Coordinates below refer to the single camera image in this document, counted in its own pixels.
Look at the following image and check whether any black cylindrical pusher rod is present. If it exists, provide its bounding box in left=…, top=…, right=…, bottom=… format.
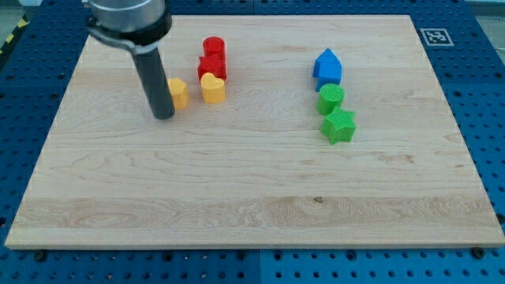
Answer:
left=132, top=47, right=175, bottom=120

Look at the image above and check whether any yellow heart block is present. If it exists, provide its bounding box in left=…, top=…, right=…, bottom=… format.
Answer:
left=200, top=73, right=226, bottom=104

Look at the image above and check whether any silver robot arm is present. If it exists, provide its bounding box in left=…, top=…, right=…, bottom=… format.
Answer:
left=85, top=0, right=175, bottom=120

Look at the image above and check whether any red star block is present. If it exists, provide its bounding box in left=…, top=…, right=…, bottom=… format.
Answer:
left=197, top=54, right=227, bottom=80

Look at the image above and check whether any green star block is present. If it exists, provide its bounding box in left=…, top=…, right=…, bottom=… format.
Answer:
left=321, top=106, right=356, bottom=144

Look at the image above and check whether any yellow hexagon block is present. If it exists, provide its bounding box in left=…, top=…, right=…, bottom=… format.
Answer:
left=168, top=77, right=189, bottom=110

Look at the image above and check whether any red cylinder block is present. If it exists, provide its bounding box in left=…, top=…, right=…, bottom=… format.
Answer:
left=202, top=36, right=226, bottom=61

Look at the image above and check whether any light wooden board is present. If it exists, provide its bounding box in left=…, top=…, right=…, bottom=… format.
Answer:
left=6, top=15, right=504, bottom=250

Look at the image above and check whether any blue cube block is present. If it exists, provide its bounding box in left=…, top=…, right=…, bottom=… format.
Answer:
left=312, top=62, right=342, bottom=92

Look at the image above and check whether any blue house-shaped block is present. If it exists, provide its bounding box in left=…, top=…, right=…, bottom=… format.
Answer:
left=312, top=48, right=341, bottom=77

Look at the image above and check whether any green cylinder block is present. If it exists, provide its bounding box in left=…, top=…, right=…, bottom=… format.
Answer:
left=316, top=84, right=345, bottom=115

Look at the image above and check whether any black screw left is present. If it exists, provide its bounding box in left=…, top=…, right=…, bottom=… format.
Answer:
left=33, top=250, right=47, bottom=262

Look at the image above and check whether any black screw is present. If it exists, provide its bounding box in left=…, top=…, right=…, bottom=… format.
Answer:
left=471, top=247, right=485, bottom=260
left=33, top=250, right=47, bottom=262

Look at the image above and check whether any white fiducial marker tag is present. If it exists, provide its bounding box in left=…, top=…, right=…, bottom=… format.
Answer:
left=421, top=28, right=454, bottom=47

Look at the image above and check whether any black screw right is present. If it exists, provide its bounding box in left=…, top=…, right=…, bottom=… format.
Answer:
left=471, top=247, right=485, bottom=260

